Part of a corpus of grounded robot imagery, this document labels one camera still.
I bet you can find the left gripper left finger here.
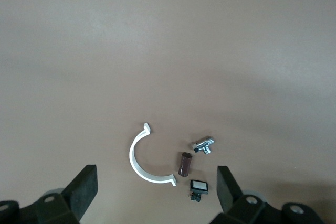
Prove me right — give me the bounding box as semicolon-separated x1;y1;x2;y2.
0;165;99;224

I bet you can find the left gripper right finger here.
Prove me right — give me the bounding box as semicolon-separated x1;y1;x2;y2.
211;166;326;224

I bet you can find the white rectangular push button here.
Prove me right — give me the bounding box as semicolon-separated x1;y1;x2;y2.
188;179;210;204

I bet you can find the brown cylindrical capacitor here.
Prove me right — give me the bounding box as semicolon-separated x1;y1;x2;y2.
177;151;193;177

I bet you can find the chrome angle valve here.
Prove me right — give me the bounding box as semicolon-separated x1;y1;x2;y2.
191;135;216;156

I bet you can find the brown table cover sheet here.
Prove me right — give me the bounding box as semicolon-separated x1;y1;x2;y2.
0;0;336;224

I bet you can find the white half-ring pipe clamp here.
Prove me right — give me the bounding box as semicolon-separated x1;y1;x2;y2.
129;122;177;187

